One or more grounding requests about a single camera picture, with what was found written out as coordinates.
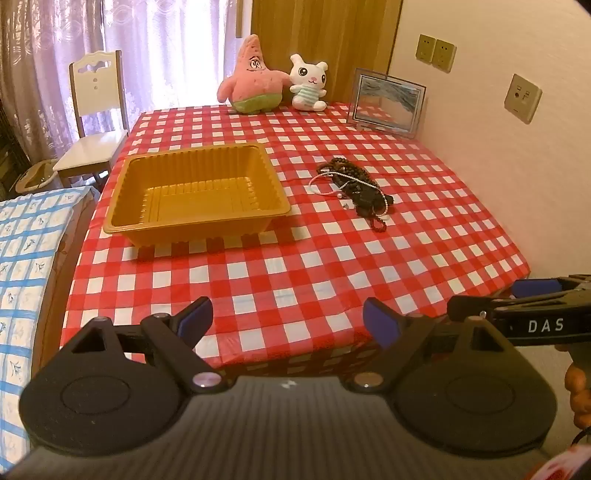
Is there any red white checkered tablecloth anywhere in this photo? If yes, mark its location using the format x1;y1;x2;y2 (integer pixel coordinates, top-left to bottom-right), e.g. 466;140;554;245
59;102;531;370

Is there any red white fabric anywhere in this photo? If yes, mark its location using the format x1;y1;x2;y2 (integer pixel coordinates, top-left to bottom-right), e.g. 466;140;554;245
538;443;591;480

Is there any glass sand picture frame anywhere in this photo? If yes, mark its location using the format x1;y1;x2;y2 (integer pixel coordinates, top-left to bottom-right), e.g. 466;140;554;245
347;68;426;139

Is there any beige plastic basin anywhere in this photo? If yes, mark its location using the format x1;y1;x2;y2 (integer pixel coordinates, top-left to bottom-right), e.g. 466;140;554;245
16;159;60;193

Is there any pink starfish plush toy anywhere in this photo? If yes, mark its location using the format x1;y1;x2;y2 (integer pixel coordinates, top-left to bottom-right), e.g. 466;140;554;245
217;34;291;115

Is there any wooden door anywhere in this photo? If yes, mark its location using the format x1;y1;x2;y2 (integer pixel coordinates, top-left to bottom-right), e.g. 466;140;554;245
252;0;402;104

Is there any large beige wall socket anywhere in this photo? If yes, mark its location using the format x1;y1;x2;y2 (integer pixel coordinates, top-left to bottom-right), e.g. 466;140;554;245
503;74;543;124

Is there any person's right hand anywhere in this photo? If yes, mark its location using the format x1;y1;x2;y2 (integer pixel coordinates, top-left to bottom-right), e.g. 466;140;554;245
556;344;591;428

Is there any mauve lace curtain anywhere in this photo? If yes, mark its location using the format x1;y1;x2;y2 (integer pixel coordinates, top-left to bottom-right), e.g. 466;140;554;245
0;0;121;185
104;0;252;116

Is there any white wooden chair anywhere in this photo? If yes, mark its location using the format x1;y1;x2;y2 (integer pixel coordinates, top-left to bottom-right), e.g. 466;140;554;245
52;50;130;188

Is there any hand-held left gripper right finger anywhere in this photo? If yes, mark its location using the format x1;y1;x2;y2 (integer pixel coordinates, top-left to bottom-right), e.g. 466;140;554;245
353;298;522;393

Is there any blue grid white blanket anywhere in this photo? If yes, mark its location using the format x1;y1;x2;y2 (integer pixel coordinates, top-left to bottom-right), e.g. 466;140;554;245
0;186;93;411

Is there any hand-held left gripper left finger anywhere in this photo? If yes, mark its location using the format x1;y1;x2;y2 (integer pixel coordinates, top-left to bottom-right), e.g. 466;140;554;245
59;296;227;394

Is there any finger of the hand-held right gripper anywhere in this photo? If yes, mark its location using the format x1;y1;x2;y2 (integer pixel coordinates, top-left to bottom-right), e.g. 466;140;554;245
512;274;591;300
447;295;509;324

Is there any large dark bead bracelet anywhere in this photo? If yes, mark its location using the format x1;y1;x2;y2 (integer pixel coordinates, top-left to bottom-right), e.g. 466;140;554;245
316;157;371;186

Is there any long thin dark bead necklace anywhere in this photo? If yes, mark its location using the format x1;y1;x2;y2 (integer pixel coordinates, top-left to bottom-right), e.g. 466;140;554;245
339;171;396;232

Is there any white pearl necklace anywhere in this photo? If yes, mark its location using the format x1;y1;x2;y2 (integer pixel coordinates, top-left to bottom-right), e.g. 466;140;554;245
308;168;389;219

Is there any white bunny plush toy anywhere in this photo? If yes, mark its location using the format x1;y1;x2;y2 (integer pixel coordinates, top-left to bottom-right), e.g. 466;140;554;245
288;54;329;112

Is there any yellow plastic tray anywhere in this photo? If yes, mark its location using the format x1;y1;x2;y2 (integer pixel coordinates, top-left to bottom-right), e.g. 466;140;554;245
102;143;291;247

